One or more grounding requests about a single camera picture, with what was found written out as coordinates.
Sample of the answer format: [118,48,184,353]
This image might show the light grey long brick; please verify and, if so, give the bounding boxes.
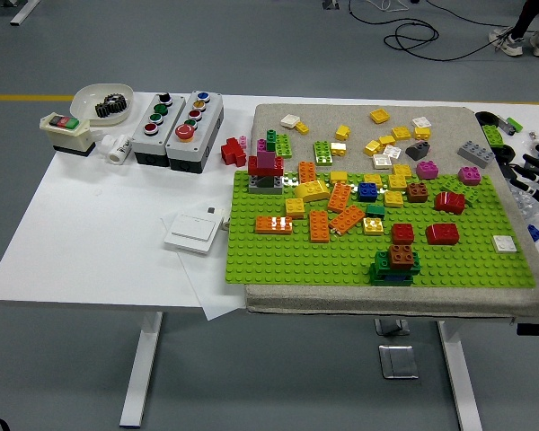
[456,141,496,171]

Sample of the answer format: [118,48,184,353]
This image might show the red square brick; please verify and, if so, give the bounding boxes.
[390,223,416,246]

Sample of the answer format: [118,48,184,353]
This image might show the brown square brick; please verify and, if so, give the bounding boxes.
[388,244,418,271]
[406,181,429,203]

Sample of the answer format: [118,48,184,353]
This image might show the dark green long brick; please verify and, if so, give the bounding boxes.
[374,250,422,277]
[368,264,415,287]

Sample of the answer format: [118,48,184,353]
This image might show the lime green long brick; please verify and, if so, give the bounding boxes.
[274,133,294,159]
[313,140,336,167]
[439,174,481,207]
[481,124,507,148]

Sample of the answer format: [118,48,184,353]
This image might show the dark grey sloped brick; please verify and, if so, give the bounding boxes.
[405,141,431,162]

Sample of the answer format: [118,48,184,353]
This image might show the orange long brick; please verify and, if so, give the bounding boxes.
[308,209,331,243]
[297,161,319,185]
[254,215,294,235]
[326,182,352,214]
[328,205,367,236]

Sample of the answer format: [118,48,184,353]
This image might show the yellow curved brick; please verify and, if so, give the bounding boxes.
[294,180,331,203]

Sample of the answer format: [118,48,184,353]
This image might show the multicolour brick tower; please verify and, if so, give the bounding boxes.
[246,128,286,195]

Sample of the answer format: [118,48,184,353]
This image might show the red cross-shaped brick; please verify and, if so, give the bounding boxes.
[219,137,248,168]

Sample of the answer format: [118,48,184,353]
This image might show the clear bag of screws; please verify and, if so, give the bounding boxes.
[507,183,539,228]

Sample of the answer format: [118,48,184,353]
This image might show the silver tool green tip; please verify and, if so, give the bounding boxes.
[496,115,525,136]

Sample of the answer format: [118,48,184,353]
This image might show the background person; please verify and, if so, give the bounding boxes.
[488,0,539,59]

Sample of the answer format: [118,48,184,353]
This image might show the grey-brown foam mat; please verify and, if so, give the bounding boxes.
[244,102,539,320]

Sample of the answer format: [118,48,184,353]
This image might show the white table leg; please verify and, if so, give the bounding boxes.
[119,312,165,427]
[435,321,484,431]

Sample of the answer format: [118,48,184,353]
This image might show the metal floor plate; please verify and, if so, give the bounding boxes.
[377,344,420,381]

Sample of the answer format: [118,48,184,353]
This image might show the lime green studded baseplate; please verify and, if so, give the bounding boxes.
[225,169,538,287]

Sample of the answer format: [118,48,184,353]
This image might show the grey emergency stop box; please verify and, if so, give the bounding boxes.
[165,91,225,174]

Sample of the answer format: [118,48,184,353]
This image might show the white paper sheet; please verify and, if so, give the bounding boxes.
[160,210,248,322]

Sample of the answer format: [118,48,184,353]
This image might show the grey four-button control box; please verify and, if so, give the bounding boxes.
[130,92,188,168]

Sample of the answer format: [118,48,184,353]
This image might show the white pipe fitting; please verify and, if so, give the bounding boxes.
[99,133,134,165]

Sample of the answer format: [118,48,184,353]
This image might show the black metal gear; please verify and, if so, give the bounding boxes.
[93,92,129,119]

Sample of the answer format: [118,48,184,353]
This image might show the white plastic bowl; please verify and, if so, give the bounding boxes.
[69,83,136,128]

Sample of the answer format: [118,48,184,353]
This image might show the white table foot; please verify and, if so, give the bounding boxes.
[2,0,41,26]

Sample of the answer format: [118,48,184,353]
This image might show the black floor cable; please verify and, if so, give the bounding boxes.
[348,0,522,62]

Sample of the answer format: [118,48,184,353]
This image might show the metal table bracket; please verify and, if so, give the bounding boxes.
[375,318,412,337]

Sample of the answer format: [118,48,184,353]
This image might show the white floor cable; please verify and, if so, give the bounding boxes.
[367,0,408,13]

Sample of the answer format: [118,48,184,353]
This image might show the white wall switch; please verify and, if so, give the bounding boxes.
[163,213,224,256]

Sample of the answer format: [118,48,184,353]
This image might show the cream red-green switch box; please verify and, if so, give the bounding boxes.
[39,111,98,157]

